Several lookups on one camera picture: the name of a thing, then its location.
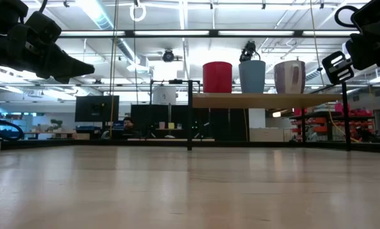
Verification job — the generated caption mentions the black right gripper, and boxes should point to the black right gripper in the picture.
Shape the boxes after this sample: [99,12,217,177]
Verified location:
[321,22,380,85]

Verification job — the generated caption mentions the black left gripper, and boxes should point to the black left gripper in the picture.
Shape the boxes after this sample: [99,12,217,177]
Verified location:
[0,25,95,85]

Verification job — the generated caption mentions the white and purple mug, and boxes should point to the white and purple mug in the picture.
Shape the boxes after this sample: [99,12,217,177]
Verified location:
[273,60,306,95]

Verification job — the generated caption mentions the light blue handleless cup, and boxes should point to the light blue handleless cup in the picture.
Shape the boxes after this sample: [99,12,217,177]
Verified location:
[238,60,267,94]

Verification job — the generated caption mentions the red ceramic mug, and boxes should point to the red ceramic mug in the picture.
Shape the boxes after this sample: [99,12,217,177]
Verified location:
[202,61,233,94]

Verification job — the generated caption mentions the wooden shelf with black legs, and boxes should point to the wooden shelf with black legs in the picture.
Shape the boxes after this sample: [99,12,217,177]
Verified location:
[188,80,352,151]

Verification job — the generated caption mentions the black computer monitor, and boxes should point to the black computer monitor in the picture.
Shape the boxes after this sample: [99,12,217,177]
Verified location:
[74,95,120,123]

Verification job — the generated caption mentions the green potted plant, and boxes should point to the green potted plant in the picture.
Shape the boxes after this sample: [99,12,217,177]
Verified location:
[46,118,64,133]

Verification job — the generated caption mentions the rack with red bins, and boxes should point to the rack with red bins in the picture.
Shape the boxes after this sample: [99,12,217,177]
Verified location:
[290,101,376,143]

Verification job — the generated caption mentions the blue crate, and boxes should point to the blue crate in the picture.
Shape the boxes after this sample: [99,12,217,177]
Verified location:
[75,126,102,134]

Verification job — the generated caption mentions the wooden background desk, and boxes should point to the wooden background desk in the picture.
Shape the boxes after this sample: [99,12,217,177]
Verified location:
[17,130,91,141]

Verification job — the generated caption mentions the black overhead light bar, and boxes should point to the black overhead light bar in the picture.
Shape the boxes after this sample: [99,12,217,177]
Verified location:
[57,29,361,39]

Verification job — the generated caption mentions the person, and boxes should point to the person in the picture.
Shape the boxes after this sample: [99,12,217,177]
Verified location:
[122,116,141,138]

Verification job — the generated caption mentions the black partition panels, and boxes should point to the black partition panels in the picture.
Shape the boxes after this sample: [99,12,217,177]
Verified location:
[130,104,250,141]

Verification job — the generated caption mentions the beige cabinet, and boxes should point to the beige cabinet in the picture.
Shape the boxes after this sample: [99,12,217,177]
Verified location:
[249,127,291,142]

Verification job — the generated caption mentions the thin hanging grey cord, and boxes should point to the thin hanging grey cord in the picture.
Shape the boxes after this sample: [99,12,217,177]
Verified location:
[309,0,325,87]

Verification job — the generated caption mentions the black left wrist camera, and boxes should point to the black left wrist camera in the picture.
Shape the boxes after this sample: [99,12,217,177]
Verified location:
[24,11,62,45]

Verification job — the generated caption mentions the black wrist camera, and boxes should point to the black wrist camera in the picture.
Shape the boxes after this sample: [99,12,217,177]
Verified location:
[351,0,380,34]
[24,11,62,45]

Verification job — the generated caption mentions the black right camera cable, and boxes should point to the black right camera cable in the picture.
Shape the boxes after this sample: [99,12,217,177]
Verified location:
[334,5,360,29]

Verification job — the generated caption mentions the yellow floor cable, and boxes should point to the yellow floor cable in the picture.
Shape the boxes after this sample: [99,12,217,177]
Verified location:
[327,104,362,143]

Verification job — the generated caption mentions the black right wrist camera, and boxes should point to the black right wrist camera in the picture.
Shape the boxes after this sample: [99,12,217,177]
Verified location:
[351,0,380,34]

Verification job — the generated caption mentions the white coiled cable ring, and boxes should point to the white coiled cable ring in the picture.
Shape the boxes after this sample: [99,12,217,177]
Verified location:
[129,2,147,22]

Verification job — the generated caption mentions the black metal frame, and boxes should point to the black metal frame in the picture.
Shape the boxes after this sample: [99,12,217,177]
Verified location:
[149,78,201,141]

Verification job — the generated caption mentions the black ceiling camera with cable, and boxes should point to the black ceiling camera with cable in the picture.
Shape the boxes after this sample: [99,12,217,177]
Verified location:
[239,40,261,63]

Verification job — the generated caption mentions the round black ceiling camera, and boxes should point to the round black ceiling camera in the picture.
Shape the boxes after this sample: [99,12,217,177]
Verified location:
[162,49,175,63]

